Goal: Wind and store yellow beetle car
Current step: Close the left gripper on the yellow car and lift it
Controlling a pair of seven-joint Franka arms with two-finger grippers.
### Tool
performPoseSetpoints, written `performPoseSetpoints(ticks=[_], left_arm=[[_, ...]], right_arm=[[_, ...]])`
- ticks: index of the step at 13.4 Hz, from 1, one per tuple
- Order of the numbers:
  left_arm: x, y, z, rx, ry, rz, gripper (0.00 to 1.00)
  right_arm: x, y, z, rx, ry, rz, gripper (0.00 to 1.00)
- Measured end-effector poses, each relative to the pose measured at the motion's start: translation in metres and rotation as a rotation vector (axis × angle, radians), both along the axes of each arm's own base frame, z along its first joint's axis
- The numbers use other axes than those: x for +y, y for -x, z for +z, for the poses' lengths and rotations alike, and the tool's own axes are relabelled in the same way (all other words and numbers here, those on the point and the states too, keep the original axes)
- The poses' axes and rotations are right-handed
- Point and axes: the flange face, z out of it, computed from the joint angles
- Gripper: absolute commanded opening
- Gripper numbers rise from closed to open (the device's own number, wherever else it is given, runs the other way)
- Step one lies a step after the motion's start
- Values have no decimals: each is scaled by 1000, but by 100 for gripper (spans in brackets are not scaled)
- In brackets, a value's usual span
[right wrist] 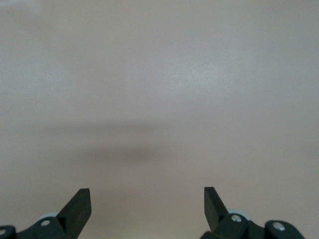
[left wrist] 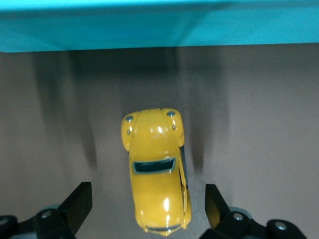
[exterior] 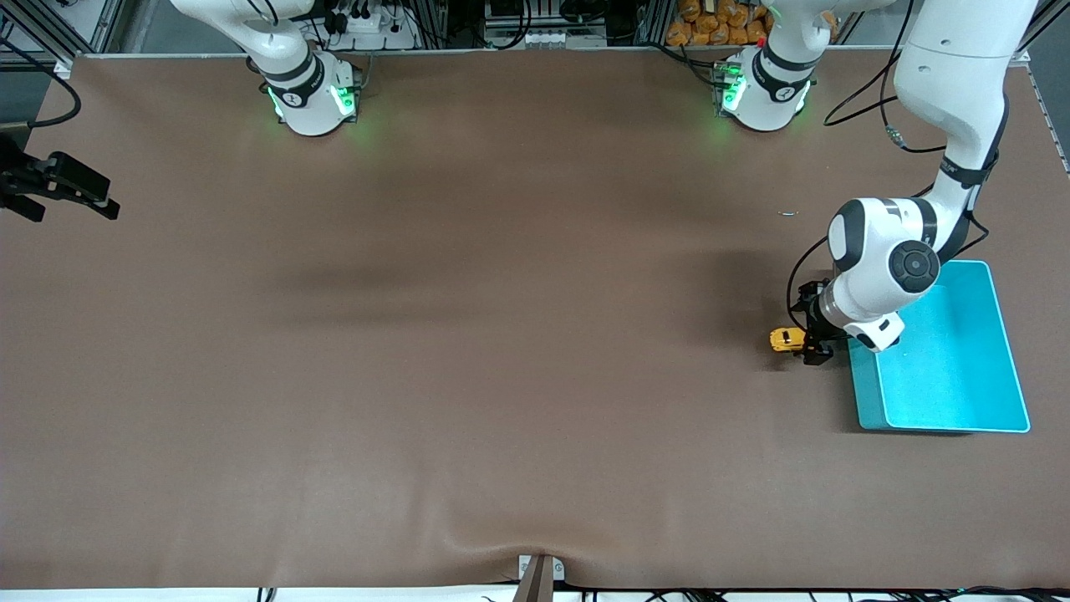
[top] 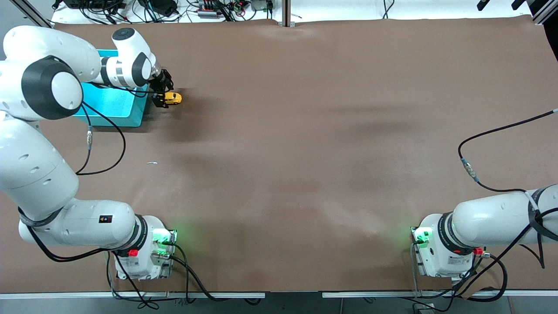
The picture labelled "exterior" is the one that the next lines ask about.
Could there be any turquoise plastic bin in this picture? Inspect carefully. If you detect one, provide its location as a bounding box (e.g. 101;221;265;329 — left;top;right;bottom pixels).
847;260;1032;435

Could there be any brown table mat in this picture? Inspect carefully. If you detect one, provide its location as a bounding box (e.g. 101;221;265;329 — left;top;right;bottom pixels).
0;48;1070;590

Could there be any white power strip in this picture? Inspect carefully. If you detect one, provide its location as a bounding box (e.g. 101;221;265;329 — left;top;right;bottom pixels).
330;4;419;51

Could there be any orange items pile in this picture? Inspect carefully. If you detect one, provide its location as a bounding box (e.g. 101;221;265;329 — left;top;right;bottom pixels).
666;0;774;47

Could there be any white connector block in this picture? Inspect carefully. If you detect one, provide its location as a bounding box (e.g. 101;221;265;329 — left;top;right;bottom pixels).
485;25;609;49

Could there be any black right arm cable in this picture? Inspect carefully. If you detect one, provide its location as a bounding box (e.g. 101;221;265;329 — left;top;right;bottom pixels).
0;38;83;132

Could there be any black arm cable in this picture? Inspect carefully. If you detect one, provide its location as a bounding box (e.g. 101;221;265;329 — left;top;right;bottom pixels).
0;38;83;132
786;0;1000;327

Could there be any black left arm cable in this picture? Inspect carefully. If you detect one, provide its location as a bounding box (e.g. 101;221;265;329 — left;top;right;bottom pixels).
786;0;1000;327

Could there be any aluminium frame post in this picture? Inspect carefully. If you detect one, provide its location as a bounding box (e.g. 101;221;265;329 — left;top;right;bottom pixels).
635;0;674;44
415;0;456;47

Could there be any metal table clamp bracket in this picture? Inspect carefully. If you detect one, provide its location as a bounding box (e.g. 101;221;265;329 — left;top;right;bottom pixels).
517;554;566;602

